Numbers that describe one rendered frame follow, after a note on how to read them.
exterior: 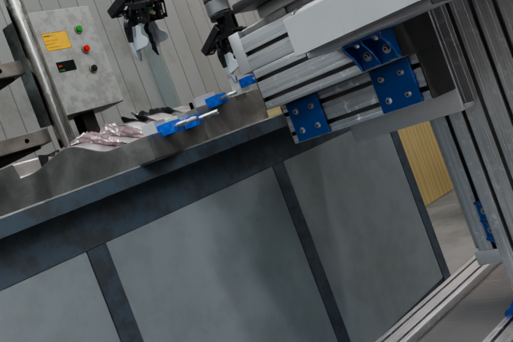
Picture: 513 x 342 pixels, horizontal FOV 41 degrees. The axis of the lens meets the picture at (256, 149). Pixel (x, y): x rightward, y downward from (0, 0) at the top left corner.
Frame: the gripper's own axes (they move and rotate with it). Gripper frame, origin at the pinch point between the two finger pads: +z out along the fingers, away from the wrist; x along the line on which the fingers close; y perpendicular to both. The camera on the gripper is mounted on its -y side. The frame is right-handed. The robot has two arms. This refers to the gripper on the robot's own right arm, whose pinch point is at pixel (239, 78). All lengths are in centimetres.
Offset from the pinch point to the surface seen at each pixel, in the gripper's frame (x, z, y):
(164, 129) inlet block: -58, 9, 25
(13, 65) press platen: -31, -33, -67
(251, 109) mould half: -16.0, 11.1, 14.3
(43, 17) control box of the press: -8, -50, -73
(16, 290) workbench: -99, 29, 16
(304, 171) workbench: -5.7, 33.2, 16.0
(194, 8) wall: 243, -91, -234
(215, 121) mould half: -31.1, 11.1, 14.3
